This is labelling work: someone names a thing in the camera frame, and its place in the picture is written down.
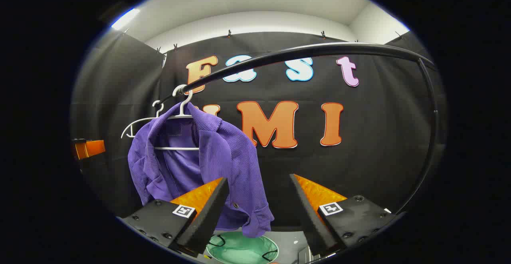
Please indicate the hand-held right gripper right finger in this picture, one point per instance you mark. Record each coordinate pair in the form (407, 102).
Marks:
(309, 212)

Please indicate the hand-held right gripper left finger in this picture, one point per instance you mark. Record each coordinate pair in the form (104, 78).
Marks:
(207, 212)

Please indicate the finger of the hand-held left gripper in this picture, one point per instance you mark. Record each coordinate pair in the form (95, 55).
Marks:
(92, 149)

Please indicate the green mesh laundry hamper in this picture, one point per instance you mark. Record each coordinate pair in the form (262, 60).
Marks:
(239, 250)

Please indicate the purple ribbed shirt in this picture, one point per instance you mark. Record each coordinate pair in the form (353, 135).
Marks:
(223, 152)

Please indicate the white plastic clothes hanger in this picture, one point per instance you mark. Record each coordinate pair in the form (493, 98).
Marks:
(135, 122)
(183, 106)

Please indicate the black metal clothes rack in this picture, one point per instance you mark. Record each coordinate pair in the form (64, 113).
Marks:
(319, 48)

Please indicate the black backdrop cloth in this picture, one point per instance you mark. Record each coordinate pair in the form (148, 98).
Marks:
(359, 164)

